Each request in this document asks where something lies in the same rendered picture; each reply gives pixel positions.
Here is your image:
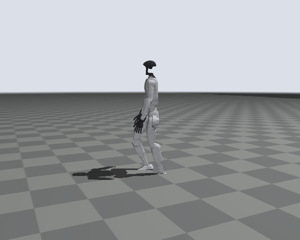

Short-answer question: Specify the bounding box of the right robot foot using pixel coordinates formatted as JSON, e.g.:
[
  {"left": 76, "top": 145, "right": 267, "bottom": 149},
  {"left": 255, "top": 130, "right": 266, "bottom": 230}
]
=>
[{"left": 137, "top": 164, "right": 154, "bottom": 170}]

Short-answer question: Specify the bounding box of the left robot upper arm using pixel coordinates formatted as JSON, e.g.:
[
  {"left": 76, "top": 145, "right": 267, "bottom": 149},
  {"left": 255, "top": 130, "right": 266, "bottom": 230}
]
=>
[{"left": 144, "top": 79, "right": 156, "bottom": 104}]

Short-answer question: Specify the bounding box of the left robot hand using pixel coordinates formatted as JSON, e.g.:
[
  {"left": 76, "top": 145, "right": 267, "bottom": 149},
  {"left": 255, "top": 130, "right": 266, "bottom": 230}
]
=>
[{"left": 133, "top": 116, "right": 146, "bottom": 133}]

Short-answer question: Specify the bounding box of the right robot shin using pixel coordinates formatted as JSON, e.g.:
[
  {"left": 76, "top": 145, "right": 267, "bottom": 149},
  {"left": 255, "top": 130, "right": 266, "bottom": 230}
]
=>
[{"left": 132, "top": 143, "right": 149, "bottom": 166}]

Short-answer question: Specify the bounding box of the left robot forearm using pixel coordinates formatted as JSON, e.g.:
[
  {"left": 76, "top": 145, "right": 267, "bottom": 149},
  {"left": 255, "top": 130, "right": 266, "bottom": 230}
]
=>
[{"left": 140, "top": 97, "right": 151, "bottom": 121}]

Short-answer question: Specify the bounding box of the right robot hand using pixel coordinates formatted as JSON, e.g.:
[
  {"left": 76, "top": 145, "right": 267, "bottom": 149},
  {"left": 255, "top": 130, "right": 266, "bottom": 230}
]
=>
[{"left": 133, "top": 110, "right": 142, "bottom": 124}]

